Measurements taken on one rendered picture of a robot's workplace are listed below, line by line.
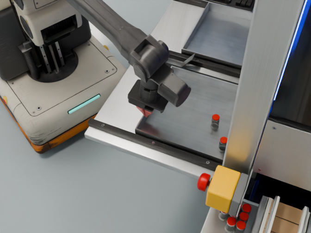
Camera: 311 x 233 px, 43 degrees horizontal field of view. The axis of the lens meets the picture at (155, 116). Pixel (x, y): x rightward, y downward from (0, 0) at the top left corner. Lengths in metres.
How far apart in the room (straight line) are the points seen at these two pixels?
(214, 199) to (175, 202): 1.11
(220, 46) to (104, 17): 0.54
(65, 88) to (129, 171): 0.53
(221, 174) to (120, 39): 0.37
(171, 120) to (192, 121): 0.06
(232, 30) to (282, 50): 0.79
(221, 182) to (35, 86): 1.45
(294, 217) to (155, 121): 0.45
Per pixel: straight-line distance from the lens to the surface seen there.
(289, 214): 0.98
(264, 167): 0.88
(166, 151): 1.06
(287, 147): 0.81
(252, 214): 1.01
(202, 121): 1.13
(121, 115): 1.16
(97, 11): 0.92
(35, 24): 1.67
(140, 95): 1.02
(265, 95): 0.70
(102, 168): 2.09
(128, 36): 0.90
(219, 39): 1.37
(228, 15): 1.47
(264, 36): 0.62
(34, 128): 1.99
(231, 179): 0.87
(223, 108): 1.17
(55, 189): 2.09
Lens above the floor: 1.79
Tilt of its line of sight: 53 degrees down
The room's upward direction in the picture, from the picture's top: 3 degrees counter-clockwise
